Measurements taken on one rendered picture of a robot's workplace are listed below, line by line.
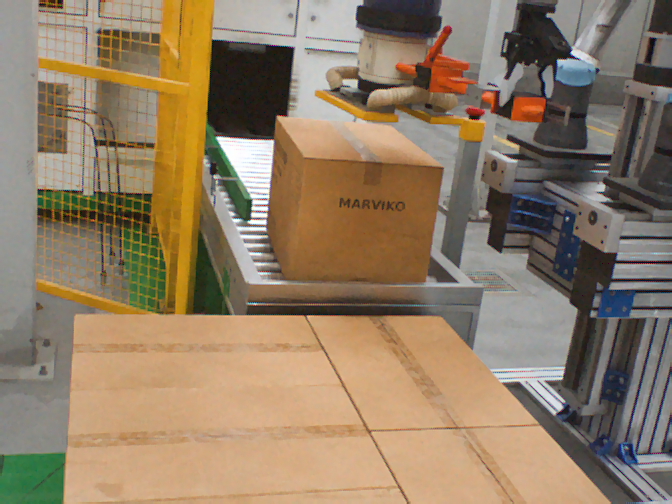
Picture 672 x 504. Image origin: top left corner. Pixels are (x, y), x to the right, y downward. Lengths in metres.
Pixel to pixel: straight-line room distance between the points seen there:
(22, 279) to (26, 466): 0.70
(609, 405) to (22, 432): 1.74
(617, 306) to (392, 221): 0.67
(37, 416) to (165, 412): 1.13
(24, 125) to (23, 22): 0.32
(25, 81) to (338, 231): 1.11
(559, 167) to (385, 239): 0.53
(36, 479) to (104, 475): 0.99
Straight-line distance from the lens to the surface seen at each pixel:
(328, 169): 2.35
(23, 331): 3.13
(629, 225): 2.04
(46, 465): 2.66
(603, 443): 2.61
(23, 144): 2.92
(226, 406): 1.84
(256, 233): 2.99
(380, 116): 2.18
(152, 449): 1.69
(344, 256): 2.43
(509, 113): 1.83
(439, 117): 2.26
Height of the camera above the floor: 1.44
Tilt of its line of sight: 18 degrees down
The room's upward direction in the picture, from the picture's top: 7 degrees clockwise
